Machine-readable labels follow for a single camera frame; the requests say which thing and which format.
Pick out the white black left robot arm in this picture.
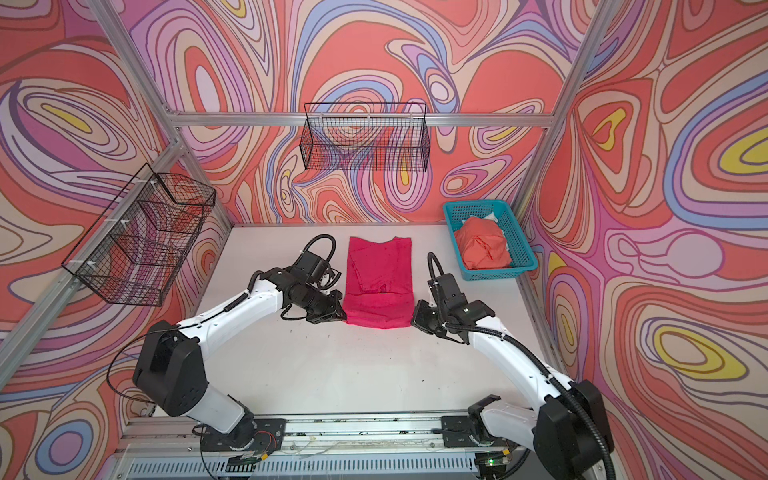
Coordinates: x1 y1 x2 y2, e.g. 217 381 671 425
132 234 347 451

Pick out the aluminium frame corner post right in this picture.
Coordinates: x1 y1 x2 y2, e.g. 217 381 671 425
512 1 622 221

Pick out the aluminium frame corner post left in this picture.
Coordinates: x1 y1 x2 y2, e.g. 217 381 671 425
89 0 235 229

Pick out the black wire basket left wall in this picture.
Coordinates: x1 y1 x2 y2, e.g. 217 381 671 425
61 164 216 307

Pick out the black wire basket back wall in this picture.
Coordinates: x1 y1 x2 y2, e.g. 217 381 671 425
299 100 431 172

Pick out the teal plastic basket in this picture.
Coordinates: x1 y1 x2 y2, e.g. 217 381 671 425
443 199 538 281

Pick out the aluminium left wall bar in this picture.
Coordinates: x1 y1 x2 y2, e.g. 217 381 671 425
1 140 180 386

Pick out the coral red t shirt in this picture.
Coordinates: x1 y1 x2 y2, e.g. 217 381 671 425
454 217 512 270

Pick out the magenta t shirt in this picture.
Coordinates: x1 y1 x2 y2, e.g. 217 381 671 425
343 237 415 330

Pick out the aluminium horizontal back bar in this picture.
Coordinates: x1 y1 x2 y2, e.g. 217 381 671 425
167 111 556 128

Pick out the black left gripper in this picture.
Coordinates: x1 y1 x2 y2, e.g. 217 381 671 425
301 286 352 323

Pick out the black wire basket wall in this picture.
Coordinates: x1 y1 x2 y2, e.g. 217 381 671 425
61 164 216 307
299 100 431 172

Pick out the aluminium frame corner post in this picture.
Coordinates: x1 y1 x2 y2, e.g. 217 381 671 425
89 0 235 229
512 1 622 221

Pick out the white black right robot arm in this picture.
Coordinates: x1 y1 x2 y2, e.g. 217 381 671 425
411 253 618 479

